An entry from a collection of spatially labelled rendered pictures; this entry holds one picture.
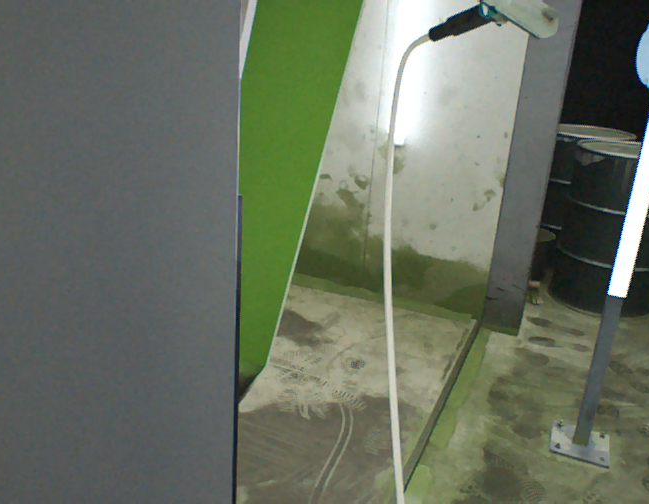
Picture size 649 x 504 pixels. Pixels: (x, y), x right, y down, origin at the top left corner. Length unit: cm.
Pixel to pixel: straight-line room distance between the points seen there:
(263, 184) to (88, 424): 136
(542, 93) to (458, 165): 48
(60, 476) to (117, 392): 3
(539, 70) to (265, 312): 177
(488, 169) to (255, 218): 164
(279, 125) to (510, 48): 163
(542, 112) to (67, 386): 281
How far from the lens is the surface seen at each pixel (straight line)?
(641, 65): 96
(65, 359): 22
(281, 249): 160
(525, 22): 126
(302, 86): 150
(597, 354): 234
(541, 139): 297
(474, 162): 302
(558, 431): 256
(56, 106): 20
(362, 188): 320
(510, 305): 318
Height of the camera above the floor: 135
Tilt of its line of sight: 19 degrees down
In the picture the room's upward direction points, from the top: 4 degrees clockwise
